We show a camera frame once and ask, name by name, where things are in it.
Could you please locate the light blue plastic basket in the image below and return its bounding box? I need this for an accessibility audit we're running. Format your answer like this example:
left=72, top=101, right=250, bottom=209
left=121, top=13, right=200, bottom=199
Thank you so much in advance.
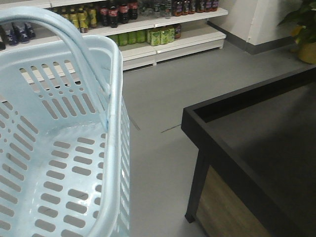
left=0, top=6, right=130, bottom=237

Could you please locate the potted green plant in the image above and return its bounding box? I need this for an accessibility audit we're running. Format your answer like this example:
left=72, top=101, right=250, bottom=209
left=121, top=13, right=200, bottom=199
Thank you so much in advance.
left=278, top=0, right=316, bottom=65

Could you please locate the white store shelving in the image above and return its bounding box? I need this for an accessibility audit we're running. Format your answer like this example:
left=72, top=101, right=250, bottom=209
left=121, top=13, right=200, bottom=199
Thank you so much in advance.
left=0, top=0, right=229, bottom=103

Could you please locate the black wooden display stand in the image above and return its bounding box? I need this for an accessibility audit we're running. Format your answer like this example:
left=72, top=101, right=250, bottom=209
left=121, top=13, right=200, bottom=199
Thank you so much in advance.
left=181, top=65, right=316, bottom=237

